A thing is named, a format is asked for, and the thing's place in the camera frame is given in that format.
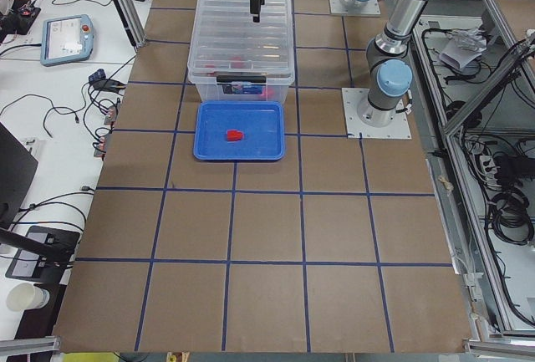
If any blue teach pendant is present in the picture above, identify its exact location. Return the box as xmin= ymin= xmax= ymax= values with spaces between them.
xmin=40 ymin=14 xmax=94 ymax=67

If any clear plastic storage box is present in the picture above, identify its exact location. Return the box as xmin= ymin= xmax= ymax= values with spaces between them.
xmin=188 ymin=69 xmax=294 ymax=104

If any blue plastic tray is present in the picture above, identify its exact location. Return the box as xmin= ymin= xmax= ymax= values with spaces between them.
xmin=193 ymin=101 xmax=286 ymax=161

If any black box latch handle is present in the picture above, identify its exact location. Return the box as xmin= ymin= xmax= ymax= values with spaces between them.
xmin=216 ymin=74 xmax=267 ymax=85

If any white paper cup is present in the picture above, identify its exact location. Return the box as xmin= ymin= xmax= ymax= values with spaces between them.
xmin=6 ymin=283 xmax=50 ymax=312

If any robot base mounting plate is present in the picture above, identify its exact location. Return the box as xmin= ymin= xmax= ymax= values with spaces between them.
xmin=342 ymin=88 xmax=411 ymax=140
xmin=329 ymin=0 xmax=380 ymax=18

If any clear plastic box lid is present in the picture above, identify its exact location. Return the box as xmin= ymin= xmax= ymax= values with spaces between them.
xmin=187 ymin=0 xmax=294 ymax=74

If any aluminium frame post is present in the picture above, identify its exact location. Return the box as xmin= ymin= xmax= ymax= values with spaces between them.
xmin=112 ymin=0 xmax=146 ymax=48

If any black monitor stand base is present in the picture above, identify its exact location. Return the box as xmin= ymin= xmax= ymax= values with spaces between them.
xmin=1 ymin=225 xmax=80 ymax=283

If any black cable bundle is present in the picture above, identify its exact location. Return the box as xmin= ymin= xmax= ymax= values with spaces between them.
xmin=487 ymin=186 xmax=530 ymax=246

